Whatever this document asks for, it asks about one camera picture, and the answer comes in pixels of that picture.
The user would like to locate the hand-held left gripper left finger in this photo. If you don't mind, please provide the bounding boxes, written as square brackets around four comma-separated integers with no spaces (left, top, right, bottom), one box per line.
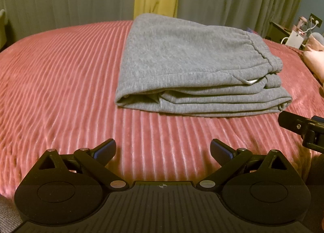
[37,138,129,190]

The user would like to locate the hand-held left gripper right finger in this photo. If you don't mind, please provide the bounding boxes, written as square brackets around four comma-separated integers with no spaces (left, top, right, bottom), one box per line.
[198,138,289,189]

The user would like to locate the grey pants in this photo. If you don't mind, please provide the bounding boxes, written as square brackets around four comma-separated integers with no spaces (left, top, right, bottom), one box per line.
[115,13,293,118]

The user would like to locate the pale pink pillow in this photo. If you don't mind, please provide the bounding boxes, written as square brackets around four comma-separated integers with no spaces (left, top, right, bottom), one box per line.
[303,34,324,83]

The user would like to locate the pink ribbed bedspread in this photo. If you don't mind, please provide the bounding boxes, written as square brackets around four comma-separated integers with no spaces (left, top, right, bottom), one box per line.
[0,19,324,199]

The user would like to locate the white phone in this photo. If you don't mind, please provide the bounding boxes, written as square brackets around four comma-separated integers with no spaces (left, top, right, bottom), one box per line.
[285,30,305,48]

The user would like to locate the dark nightstand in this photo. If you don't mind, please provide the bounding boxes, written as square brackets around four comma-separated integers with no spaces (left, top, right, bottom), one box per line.
[265,22,295,44]

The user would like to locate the small pink item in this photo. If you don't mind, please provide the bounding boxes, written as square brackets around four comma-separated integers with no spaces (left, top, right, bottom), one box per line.
[298,16,308,32]

